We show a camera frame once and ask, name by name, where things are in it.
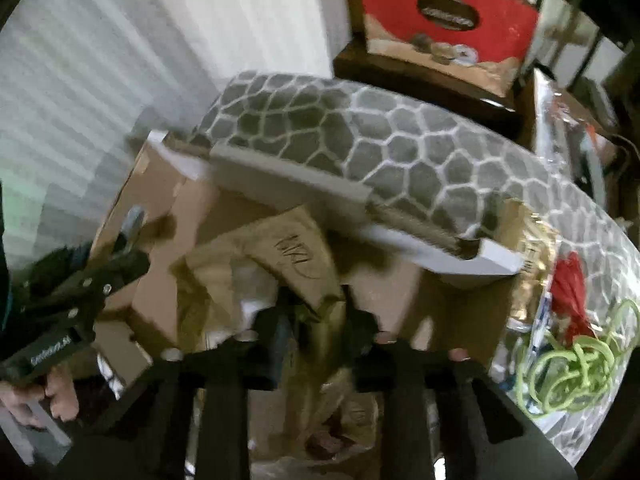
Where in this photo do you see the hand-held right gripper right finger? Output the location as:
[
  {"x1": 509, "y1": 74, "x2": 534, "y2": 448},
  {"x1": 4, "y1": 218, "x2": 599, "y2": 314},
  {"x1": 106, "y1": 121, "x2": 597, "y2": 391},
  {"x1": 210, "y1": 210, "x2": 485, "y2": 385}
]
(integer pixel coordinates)
[{"x1": 341, "y1": 285, "x2": 581, "y2": 480}]

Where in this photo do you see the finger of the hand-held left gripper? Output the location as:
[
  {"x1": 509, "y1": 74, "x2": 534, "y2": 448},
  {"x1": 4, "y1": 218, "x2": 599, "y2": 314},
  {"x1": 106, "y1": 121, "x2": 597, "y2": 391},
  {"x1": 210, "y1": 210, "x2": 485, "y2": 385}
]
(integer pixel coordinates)
[{"x1": 114, "y1": 204, "x2": 151, "y2": 258}]

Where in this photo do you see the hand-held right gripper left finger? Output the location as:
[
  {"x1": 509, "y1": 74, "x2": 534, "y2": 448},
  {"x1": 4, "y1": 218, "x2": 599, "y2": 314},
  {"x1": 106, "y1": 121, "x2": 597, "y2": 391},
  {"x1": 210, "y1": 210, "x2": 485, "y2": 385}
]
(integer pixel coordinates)
[{"x1": 75, "y1": 304, "x2": 302, "y2": 480}]

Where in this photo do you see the cardboard box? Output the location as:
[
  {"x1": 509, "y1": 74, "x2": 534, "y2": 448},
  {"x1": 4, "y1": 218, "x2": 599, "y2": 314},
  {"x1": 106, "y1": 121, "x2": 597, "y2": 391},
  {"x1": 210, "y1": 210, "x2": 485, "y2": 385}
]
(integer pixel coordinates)
[{"x1": 90, "y1": 129, "x2": 527, "y2": 480}]

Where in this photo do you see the person's left hand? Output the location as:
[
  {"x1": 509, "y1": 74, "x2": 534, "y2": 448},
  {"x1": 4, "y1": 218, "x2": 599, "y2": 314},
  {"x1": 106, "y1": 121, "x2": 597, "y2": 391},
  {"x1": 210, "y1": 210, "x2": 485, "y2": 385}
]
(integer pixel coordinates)
[{"x1": 0, "y1": 365, "x2": 81, "y2": 428}]

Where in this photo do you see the brown paper bag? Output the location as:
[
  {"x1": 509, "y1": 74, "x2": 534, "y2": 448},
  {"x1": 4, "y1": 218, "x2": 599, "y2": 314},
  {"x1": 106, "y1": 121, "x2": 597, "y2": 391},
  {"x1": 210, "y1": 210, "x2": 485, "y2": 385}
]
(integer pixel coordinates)
[{"x1": 172, "y1": 204, "x2": 352, "y2": 322}]

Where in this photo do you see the gold foil packet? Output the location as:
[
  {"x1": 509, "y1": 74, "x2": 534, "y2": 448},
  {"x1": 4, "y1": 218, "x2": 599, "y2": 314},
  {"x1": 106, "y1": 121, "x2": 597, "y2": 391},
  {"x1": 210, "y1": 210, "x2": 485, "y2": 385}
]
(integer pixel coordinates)
[{"x1": 499, "y1": 199, "x2": 562, "y2": 332}]

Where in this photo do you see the grey honeycomb patterned blanket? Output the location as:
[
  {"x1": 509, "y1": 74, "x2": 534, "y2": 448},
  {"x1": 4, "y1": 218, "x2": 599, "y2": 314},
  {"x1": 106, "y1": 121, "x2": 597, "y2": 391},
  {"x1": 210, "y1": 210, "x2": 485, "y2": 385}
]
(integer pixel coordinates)
[{"x1": 189, "y1": 71, "x2": 640, "y2": 467}]

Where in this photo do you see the red cloth item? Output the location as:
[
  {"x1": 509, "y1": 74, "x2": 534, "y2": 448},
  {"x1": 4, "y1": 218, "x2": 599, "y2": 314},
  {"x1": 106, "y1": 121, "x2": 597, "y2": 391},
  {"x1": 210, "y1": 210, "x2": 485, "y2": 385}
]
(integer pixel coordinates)
[{"x1": 549, "y1": 251, "x2": 602, "y2": 342}]

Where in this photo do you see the dark wooden cabinet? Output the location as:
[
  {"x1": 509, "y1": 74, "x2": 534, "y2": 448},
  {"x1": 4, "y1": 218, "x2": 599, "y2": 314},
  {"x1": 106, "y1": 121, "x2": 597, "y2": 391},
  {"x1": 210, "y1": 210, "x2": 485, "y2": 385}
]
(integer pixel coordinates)
[{"x1": 332, "y1": 40, "x2": 519, "y2": 112}]

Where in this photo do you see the clear plastic wrapped package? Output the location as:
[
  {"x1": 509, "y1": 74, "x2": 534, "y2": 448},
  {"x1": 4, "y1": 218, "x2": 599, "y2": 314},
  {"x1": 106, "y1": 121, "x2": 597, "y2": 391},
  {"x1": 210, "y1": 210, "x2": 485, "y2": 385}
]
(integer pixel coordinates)
[{"x1": 529, "y1": 66, "x2": 617, "y2": 187}]

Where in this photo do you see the red box with oval label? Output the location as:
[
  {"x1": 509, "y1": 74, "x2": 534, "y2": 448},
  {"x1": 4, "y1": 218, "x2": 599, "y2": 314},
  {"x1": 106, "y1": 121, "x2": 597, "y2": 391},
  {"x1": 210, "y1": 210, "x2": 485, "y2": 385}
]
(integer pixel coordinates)
[{"x1": 356, "y1": 0, "x2": 542, "y2": 97}]

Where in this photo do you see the green cord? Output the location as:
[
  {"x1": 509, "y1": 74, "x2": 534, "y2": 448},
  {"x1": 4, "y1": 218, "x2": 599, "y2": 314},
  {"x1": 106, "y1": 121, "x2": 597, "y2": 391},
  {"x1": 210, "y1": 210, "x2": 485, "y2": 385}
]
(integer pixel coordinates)
[{"x1": 515, "y1": 299, "x2": 640, "y2": 417}]

